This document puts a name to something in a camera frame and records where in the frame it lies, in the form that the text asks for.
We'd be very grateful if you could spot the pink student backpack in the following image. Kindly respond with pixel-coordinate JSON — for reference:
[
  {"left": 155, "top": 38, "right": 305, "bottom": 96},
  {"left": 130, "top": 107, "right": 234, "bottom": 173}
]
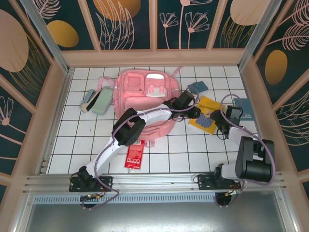
[{"left": 98, "top": 66, "right": 185, "bottom": 148}]

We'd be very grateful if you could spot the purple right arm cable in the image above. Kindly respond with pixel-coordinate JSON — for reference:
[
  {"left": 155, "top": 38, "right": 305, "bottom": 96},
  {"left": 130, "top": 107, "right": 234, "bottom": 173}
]
[{"left": 214, "top": 93, "right": 276, "bottom": 208}]

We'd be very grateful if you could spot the teal notebook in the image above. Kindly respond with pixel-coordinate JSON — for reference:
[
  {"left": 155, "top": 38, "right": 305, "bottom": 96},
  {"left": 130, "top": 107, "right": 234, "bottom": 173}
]
[{"left": 233, "top": 98, "right": 253, "bottom": 120}]

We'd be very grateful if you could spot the aluminium corner post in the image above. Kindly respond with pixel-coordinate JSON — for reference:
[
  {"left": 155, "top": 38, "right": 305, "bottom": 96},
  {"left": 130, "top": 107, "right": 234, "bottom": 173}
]
[
  {"left": 19, "top": 0, "right": 74, "bottom": 77},
  {"left": 237, "top": 0, "right": 289, "bottom": 72}
]

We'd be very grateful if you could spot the yellow book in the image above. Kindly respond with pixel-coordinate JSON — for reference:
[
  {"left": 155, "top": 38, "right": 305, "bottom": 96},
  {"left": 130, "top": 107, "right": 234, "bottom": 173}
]
[{"left": 188, "top": 95, "right": 226, "bottom": 135}]

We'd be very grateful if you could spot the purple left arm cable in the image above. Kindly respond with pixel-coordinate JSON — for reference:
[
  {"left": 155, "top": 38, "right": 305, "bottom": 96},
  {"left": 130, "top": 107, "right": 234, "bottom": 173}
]
[{"left": 82, "top": 86, "right": 200, "bottom": 211}]

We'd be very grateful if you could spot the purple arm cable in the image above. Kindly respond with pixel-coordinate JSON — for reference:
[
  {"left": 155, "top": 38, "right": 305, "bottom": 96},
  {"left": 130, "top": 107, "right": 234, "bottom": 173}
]
[
  {"left": 82, "top": 86, "right": 200, "bottom": 211},
  {"left": 214, "top": 93, "right": 276, "bottom": 208}
]

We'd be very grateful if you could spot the perforated metal cable tray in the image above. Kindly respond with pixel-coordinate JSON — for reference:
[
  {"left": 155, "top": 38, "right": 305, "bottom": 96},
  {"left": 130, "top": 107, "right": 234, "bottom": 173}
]
[{"left": 32, "top": 195, "right": 283, "bottom": 205}]

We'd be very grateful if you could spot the small teal wallet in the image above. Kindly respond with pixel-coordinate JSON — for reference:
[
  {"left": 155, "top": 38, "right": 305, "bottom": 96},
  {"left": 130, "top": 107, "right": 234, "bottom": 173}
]
[{"left": 187, "top": 81, "right": 209, "bottom": 94}]

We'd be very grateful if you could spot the red package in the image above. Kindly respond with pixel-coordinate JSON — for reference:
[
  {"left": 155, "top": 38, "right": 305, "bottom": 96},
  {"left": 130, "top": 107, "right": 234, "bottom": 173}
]
[{"left": 124, "top": 139, "right": 145, "bottom": 170}]

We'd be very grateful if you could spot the green pencil case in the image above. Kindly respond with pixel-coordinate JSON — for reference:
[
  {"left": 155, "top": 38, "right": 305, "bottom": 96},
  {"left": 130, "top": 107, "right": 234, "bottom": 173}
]
[{"left": 92, "top": 87, "right": 113, "bottom": 116}]

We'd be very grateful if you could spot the grey metal shelf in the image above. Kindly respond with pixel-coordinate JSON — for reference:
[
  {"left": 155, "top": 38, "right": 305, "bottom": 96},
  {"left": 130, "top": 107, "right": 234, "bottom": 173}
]
[{"left": 13, "top": 193, "right": 299, "bottom": 232}]

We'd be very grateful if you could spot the aluminium mounting rail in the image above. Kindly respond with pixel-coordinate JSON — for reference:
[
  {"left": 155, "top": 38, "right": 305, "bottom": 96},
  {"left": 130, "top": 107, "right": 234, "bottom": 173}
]
[{"left": 23, "top": 171, "right": 287, "bottom": 194}]

